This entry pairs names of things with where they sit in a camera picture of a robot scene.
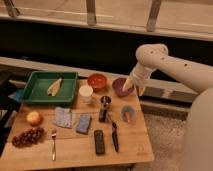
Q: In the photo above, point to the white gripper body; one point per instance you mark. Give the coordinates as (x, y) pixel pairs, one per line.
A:
(140, 75)

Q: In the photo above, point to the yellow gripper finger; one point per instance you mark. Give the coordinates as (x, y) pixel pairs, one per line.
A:
(141, 91)
(128, 84)

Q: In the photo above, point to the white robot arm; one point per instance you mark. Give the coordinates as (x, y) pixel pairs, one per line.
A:
(152, 57)

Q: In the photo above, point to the white paper cup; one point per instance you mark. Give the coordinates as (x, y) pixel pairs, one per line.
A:
(86, 92)

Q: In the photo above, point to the purple bowl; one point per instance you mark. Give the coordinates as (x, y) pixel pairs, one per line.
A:
(117, 86)

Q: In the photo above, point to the small blue bowl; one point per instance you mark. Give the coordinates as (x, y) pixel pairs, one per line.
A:
(127, 114)

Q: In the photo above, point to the orange bowl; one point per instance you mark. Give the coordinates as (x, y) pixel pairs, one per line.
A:
(97, 81)

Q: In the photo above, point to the blue sponge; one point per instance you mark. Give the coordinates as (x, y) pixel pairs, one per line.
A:
(83, 124)

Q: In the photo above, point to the black remote control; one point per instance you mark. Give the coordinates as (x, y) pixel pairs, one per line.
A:
(99, 142)

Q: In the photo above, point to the light blue cloth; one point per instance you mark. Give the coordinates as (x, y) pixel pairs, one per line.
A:
(63, 117)

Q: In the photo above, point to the yellow banana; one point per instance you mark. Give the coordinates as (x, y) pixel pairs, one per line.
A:
(54, 87)

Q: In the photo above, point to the green plastic tray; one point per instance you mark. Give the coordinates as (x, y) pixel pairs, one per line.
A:
(35, 91)

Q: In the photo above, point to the silver fork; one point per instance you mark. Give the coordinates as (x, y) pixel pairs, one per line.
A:
(53, 135)

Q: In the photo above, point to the red yellow apple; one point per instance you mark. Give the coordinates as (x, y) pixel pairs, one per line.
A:
(34, 118)

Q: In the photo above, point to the bunch of red grapes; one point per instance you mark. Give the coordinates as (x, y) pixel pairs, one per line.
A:
(28, 138)

